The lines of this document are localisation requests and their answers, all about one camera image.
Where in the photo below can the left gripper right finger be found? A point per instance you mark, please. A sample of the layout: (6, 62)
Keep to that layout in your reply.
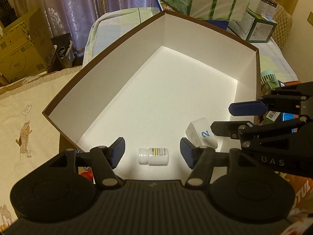
(191, 154)

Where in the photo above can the blue medicine box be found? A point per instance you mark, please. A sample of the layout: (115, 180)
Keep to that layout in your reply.
(287, 116)

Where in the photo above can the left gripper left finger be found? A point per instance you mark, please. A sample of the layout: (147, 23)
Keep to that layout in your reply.
(113, 154)

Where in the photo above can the purple lace curtain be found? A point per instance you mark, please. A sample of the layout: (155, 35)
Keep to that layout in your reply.
(75, 16)

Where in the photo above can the green white medicine box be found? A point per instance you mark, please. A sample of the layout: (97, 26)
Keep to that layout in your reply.
(271, 116)

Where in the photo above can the orange printed cardboard mat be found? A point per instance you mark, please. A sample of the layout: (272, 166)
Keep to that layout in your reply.
(143, 199)

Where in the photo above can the black bag with logo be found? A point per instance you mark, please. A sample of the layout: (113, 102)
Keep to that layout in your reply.
(64, 55)

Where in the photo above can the pastel checked cloth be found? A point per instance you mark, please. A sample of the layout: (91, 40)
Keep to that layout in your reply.
(112, 25)

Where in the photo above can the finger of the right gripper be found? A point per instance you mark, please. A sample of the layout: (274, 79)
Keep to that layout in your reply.
(292, 99)
(246, 131)

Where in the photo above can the white wall socket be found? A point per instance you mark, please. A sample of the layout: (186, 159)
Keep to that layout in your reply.
(310, 18)

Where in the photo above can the white pill bottle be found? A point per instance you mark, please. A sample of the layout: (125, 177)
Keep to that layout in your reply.
(153, 156)

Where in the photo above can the brown cardboard box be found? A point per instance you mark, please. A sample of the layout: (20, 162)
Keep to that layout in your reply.
(26, 47)

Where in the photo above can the brown white open box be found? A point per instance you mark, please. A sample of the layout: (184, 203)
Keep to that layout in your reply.
(152, 82)

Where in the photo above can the quilted beige chair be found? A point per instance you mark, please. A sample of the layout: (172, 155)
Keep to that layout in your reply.
(284, 24)

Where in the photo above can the mint handheld fan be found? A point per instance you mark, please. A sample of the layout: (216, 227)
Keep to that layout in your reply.
(268, 76)

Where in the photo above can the dark green white box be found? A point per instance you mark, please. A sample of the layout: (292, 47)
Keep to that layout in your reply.
(253, 28)

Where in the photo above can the cream cartoon cloth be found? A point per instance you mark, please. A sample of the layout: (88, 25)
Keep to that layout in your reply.
(27, 138)

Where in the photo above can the white cube power adapter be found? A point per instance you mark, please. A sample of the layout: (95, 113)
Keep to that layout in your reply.
(199, 133)

